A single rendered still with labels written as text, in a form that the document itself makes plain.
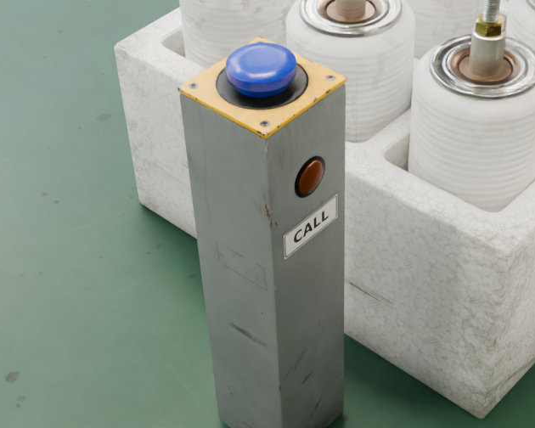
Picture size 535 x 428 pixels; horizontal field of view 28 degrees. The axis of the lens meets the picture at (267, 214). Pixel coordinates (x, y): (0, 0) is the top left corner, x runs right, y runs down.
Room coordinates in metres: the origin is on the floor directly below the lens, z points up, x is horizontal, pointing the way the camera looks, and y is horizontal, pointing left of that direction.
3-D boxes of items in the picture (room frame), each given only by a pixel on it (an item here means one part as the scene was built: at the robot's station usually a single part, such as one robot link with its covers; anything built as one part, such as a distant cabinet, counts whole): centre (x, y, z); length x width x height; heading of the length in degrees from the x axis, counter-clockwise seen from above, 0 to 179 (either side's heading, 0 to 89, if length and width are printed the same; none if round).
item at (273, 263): (0.50, 0.00, 0.16); 0.07 x 0.07 x 0.31; 45
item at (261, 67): (0.50, 0.00, 0.32); 0.04 x 0.04 x 0.02
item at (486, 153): (0.60, -0.15, 0.16); 0.10 x 0.10 x 0.18
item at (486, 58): (0.60, -0.15, 0.26); 0.02 x 0.02 x 0.03
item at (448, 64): (0.60, -0.15, 0.25); 0.08 x 0.08 x 0.01
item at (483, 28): (0.60, -0.15, 0.29); 0.02 x 0.02 x 0.01; 36
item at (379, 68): (0.68, -0.07, 0.16); 0.10 x 0.10 x 0.18
